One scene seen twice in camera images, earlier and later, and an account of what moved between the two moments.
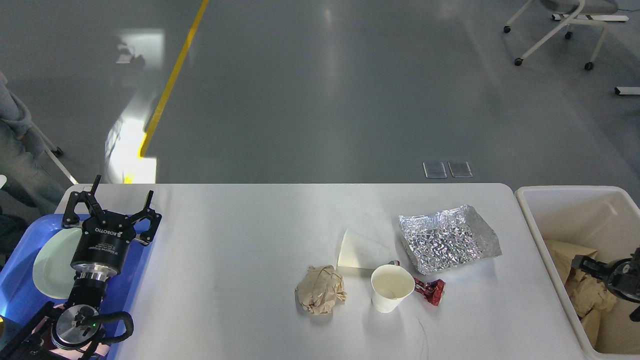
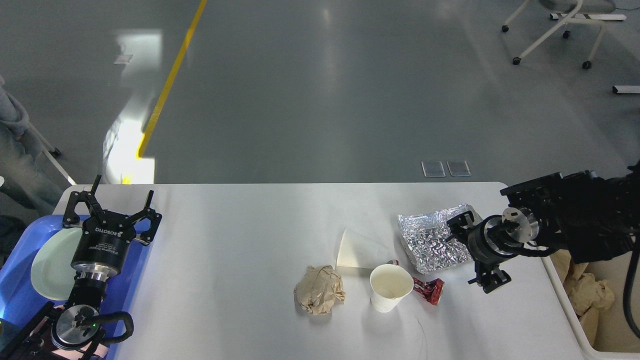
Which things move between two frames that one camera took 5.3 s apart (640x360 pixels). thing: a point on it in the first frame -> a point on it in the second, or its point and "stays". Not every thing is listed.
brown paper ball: (319, 288) stays
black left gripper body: (101, 248) stays
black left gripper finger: (70, 219) stays
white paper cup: (390, 284) stays
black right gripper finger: (592, 266) -> (458, 225)
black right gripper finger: (635, 315) -> (489, 276)
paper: (586, 292) stays
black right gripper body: (623, 277) -> (499, 237)
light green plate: (52, 272) stays
